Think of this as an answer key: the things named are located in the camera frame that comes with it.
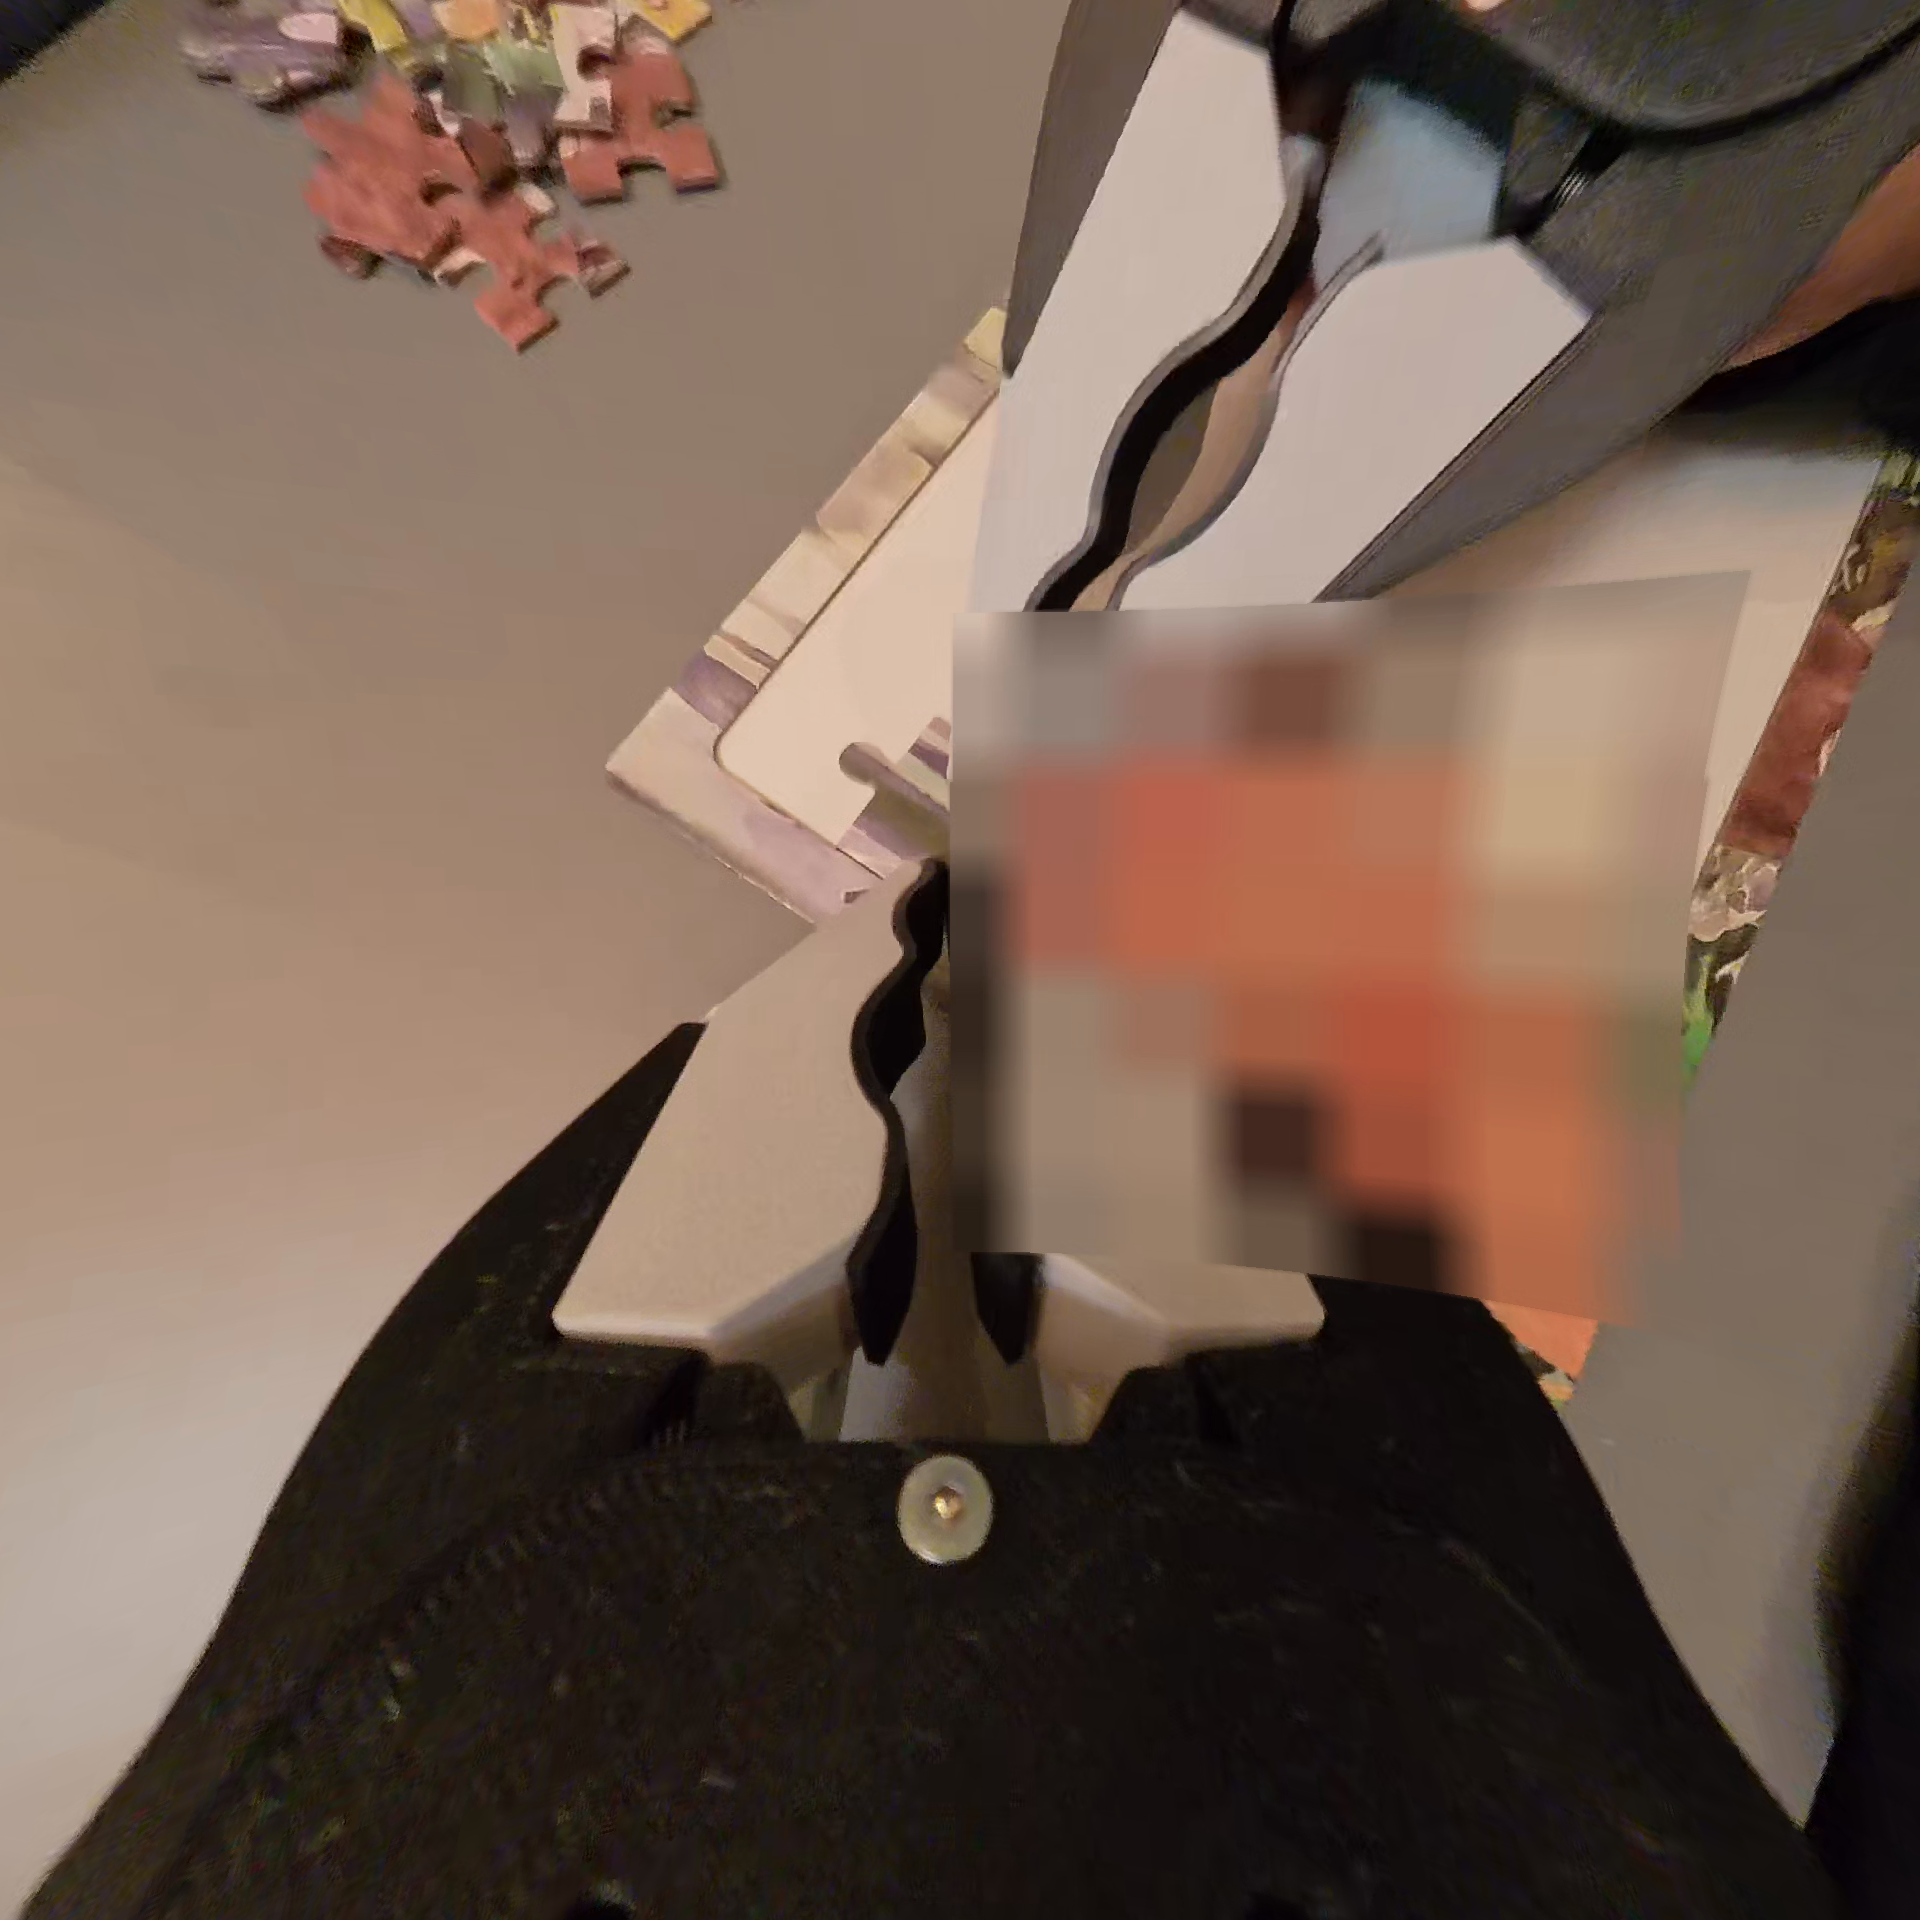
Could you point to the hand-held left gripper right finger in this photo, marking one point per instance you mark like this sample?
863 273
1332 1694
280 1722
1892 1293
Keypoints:
1201 1308

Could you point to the pile of puzzle pieces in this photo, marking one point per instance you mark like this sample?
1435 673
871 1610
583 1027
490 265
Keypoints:
406 194

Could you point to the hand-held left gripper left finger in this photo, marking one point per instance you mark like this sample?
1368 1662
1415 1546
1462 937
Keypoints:
750 1154

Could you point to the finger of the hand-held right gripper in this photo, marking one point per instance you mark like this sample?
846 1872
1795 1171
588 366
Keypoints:
1425 388
1142 194

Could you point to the person's right hand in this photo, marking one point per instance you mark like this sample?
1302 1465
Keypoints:
1868 292

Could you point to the lion jigsaw puzzle board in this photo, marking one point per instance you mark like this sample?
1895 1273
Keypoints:
863 644

